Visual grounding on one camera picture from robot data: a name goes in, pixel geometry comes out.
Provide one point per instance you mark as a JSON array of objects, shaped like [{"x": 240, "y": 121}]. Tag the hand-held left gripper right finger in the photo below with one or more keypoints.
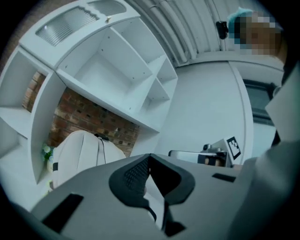
[{"x": 211, "y": 199}]

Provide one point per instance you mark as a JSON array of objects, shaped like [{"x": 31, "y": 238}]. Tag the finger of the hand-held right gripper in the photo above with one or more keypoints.
[{"x": 185, "y": 155}]

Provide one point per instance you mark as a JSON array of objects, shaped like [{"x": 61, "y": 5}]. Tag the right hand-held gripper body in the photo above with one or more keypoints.
[{"x": 225, "y": 147}]

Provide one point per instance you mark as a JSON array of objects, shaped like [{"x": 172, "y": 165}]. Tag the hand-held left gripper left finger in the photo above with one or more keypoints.
[{"x": 93, "y": 206}]

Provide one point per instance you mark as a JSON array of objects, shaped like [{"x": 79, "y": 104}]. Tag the white backpack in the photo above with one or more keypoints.
[{"x": 79, "y": 154}]

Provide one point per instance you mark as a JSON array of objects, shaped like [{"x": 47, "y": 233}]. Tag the person's right hand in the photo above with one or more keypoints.
[{"x": 216, "y": 162}]

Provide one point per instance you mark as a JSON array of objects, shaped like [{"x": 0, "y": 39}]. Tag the dark window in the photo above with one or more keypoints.
[{"x": 260, "y": 100}]

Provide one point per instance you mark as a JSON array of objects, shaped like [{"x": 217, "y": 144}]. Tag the potted white flowers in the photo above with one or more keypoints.
[{"x": 48, "y": 154}]

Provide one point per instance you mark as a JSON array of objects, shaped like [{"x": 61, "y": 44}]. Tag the white table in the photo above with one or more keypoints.
[{"x": 16, "y": 179}]

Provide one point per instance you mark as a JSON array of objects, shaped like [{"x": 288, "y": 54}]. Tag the person's black shirt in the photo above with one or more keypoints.
[{"x": 290, "y": 61}]

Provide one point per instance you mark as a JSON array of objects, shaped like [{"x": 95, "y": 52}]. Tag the white open shelf unit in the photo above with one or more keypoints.
[{"x": 105, "y": 77}]

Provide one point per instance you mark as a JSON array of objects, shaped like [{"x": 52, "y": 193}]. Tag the white ceiling pipe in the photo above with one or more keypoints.
[
  {"x": 180, "y": 30},
  {"x": 164, "y": 30}
]

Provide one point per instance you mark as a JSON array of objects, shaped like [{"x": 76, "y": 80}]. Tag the teal head cap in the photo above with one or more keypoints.
[{"x": 239, "y": 17}]

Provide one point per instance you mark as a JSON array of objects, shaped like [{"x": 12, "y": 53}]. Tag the gold door knob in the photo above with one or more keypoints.
[{"x": 108, "y": 19}]

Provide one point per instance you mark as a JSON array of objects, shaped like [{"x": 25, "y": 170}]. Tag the white glass cabinet door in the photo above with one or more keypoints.
[{"x": 70, "y": 25}]

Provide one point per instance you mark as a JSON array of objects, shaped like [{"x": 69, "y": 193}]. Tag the black head camera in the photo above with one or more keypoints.
[{"x": 222, "y": 29}]

